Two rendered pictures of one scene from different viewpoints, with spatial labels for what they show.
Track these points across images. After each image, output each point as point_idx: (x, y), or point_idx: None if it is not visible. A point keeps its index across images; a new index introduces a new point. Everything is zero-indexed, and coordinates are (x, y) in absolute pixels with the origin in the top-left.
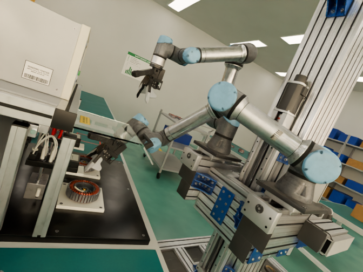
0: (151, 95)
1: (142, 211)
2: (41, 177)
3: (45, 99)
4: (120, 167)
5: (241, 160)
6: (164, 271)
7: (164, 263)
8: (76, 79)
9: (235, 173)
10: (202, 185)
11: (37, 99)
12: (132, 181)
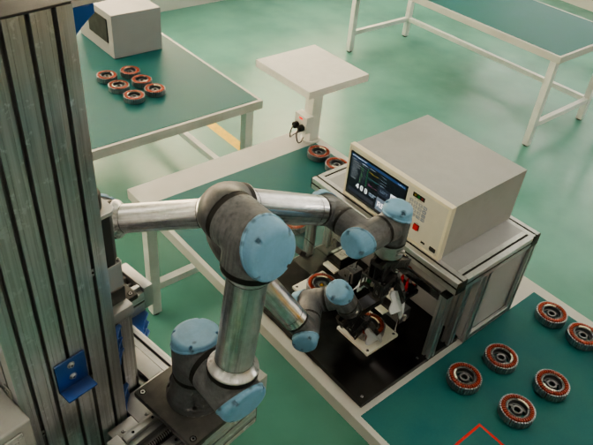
0: (358, 284)
1: (266, 323)
2: (350, 267)
3: (338, 179)
4: (348, 381)
5: (134, 392)
6: (218, 275)
7: (220, 281)
8: (421, 239)
9: (138, 411)
10: None
11: (334, 174)
12: (312, 374)
